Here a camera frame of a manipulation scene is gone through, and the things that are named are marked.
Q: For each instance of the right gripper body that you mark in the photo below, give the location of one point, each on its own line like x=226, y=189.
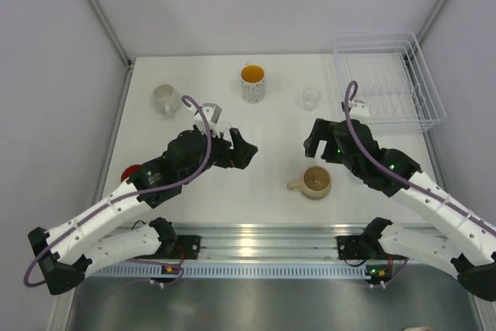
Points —
x=331, y=153

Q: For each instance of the aluminium mounting rail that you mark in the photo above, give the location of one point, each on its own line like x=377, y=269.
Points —
x=222, y=242

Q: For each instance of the red mug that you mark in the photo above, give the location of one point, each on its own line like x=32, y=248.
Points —
x=129, y=171

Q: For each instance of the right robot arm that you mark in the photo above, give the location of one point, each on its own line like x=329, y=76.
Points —
x=466, y=248

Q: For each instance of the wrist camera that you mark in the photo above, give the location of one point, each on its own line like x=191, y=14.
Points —
x=212, y=114
x=356, y=109

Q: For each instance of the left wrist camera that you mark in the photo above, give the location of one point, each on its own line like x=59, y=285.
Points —
x=212, y=114

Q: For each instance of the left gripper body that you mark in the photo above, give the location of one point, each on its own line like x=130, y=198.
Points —
x=221, y=156

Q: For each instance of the perforated cable duct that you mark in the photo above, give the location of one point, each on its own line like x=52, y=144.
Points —
x=237, y=271

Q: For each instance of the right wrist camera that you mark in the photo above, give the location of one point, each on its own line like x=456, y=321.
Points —
x=356, y=109

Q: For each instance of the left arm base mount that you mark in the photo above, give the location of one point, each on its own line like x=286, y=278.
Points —
x=187, y=247

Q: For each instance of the white wire dish rack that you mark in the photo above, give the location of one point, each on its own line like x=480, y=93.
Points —
x=393, y=80

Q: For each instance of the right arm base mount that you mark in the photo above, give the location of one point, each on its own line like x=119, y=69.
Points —
x=354, y=249

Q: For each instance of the white speckled mug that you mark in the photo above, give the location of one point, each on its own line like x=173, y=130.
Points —
x=167, y=99

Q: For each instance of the beige ceramic mug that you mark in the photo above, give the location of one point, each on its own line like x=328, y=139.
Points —
x=315, y=183

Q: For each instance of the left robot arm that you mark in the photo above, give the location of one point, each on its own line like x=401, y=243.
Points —
x=69, y=253

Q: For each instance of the floral mug orange inside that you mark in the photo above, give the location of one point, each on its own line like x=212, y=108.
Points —
x=252, y=83

